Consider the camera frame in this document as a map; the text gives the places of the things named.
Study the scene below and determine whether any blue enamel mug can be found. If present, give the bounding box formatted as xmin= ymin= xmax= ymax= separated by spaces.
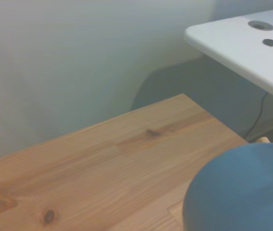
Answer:
xmin=183 ymin=125 xmax=273 ymax=231

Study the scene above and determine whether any white panel with holes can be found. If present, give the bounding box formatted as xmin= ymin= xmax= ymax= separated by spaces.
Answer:
xmin=183 ymin=6 xmax=273 ymax=105

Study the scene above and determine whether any thin dark cable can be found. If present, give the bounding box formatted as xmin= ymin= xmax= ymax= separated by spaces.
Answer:
xmin=243 ymin=92 xmax=269 ymax=140

